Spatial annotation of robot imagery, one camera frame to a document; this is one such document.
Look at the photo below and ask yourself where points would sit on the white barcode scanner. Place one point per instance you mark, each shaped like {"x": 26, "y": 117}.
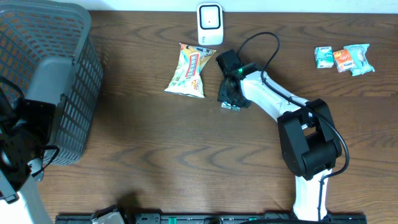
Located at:
{"x": 210, "y": 24}

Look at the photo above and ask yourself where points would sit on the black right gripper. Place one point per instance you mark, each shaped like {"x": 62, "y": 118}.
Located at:
{"x": 242, "y": 101}

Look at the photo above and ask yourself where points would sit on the teal wet wipe packet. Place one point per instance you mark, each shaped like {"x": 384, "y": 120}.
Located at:
{"x": 358, "y": 54}

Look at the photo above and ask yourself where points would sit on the orange tissue pack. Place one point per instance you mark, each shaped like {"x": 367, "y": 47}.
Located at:
{"x": 343, "y": 60}

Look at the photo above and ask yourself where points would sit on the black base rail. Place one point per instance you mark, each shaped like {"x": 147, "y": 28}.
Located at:
{"x": 270, "y": 217}

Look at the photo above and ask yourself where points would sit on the dark grey plastic basket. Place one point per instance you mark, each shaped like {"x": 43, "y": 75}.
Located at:
{"x": 46, "y": 50}

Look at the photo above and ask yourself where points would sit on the dark green ointment box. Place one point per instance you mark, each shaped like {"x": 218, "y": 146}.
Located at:
{"x": 228, "y": 106}

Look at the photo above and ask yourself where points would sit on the yellow white snack bag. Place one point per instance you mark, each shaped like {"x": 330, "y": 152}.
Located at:
{"x": 187, "y": 80}

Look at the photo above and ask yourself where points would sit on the teal tissue pack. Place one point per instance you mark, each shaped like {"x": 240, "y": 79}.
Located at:
{"x": 323, "y": 57}

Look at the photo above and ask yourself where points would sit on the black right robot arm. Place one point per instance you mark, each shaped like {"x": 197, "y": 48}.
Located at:
{"x": 308, "y": 141}

